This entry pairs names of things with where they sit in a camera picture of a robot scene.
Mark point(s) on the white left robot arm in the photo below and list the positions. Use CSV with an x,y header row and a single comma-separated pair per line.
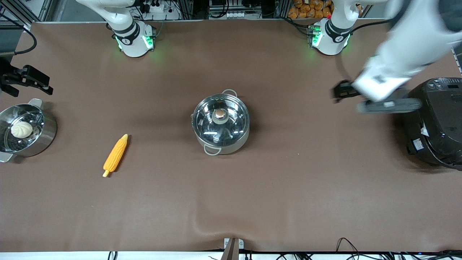
x,y
330,39

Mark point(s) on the stainless steel steamer pot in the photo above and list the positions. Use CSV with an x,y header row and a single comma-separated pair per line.
x,y
47,139

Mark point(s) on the white power strip with plugs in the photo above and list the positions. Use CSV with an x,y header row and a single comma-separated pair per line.
x,y
158,9

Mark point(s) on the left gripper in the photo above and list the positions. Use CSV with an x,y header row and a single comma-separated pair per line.
x,y
345,90

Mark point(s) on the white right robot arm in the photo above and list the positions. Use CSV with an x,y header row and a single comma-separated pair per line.
x,y
131,39

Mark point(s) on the metal table edge clamp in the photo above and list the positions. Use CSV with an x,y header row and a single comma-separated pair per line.
x,y
233,247

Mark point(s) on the white steamed bun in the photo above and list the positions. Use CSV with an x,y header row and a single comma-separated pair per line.
x,y
21,130

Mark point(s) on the bag of orange snacks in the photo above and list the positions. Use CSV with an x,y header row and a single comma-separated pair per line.
x,y
310,9

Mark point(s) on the large table cover mat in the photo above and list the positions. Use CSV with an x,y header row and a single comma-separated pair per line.
x,y
288,198

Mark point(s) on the yellow corn cob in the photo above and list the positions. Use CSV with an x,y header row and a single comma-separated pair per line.
x,y
116,155

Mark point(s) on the stainless steel cooking pot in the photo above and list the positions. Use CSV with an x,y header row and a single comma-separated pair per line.
x,y
238,146

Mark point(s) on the glass pot lid with knob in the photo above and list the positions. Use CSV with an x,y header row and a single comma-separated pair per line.
x,y
231,133

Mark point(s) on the black rice cooker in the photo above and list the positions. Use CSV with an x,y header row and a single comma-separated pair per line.
x,y
444,126

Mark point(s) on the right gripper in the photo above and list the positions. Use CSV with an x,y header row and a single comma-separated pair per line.
x,y
11,78

